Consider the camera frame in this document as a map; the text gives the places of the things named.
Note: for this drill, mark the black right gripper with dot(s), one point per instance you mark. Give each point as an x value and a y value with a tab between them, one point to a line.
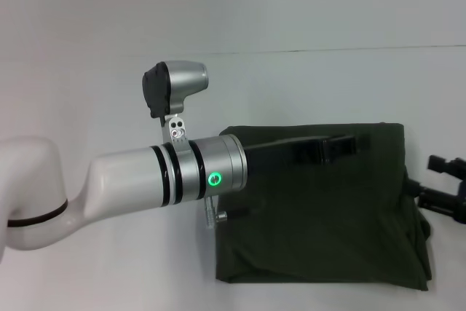
461	198

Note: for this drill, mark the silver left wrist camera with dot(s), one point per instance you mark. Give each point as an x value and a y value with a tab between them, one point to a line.
171	85

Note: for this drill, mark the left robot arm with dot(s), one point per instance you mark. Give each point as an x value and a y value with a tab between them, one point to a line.
127	180

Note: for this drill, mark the dark green t-shirt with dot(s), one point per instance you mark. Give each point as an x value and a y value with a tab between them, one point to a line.
320	216

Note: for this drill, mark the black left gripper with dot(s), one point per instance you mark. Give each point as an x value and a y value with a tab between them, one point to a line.
287	152

